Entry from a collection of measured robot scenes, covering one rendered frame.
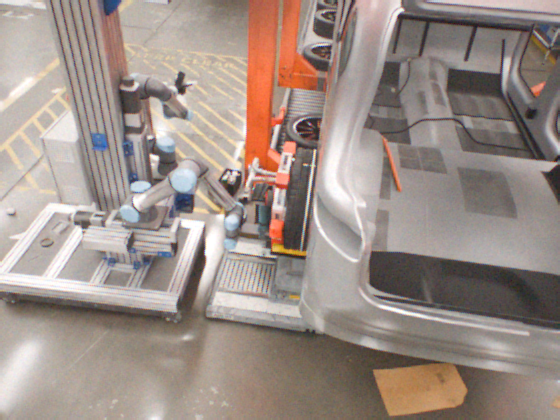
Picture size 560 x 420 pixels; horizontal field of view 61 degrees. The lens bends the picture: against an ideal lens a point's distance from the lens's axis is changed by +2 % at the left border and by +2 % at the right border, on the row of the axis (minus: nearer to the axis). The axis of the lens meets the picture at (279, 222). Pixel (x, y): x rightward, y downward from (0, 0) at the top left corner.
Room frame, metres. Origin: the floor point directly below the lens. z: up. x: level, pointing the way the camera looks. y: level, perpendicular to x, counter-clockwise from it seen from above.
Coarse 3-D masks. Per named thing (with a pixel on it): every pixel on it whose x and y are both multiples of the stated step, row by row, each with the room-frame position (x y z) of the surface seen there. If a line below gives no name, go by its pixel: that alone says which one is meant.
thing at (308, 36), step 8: (312, 0) 8.79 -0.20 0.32; (312, 8) 8.67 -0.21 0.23; (312, 16) 8.12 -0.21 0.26; (304, 24) 7.27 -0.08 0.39; (312, 24) 7.73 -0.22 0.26; (304, 32) 7.13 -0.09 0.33; (312, 32) 7.36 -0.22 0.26; (304, 40) 7.01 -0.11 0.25; (312, 40) 7.04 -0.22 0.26; (320, 40) 7.05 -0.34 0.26; (328, 40) 7.10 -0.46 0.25; (304, 48) 6.71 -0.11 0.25
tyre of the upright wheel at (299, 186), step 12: (300, 156) 2.40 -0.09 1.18; (312, 156) 2.41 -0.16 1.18; (300, 168) 2.30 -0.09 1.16; (300, 180) 2.23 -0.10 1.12; (312, 180) 2.23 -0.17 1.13; (300, 192) 2.17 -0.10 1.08; (312, 192) 2.17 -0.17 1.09; (288, 204) 2.13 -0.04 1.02; (300, 204) 2.12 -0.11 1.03; (288, 216) 2.09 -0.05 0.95; (300, 216) 2.09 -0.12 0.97; (288, 228) 2.08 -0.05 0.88; (300, 228) 2.08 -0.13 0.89; (288, 240) 2.08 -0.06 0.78; (300, 240) 2.07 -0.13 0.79
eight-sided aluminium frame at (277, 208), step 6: (282, 156) 2.47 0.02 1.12; (288, 156) 2.48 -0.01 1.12; (282, 162) 2.41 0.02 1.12; (288, 162) 2.41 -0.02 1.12; (282, 168) 2.35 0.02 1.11; (288, 168) 2.35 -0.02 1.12; (276, 192) 2.21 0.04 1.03; (288, 192) 2.62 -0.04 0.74; (276, 198) 2.19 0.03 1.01; (282, 198) 2.19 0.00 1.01; (276, 204) 2.16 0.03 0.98; (282, 204) 2.16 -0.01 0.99; (276, 210) 2.14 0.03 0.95; (282, 210) 2.14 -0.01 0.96; (276, 216) 2.49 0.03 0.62; (282, 216) 2.14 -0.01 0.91
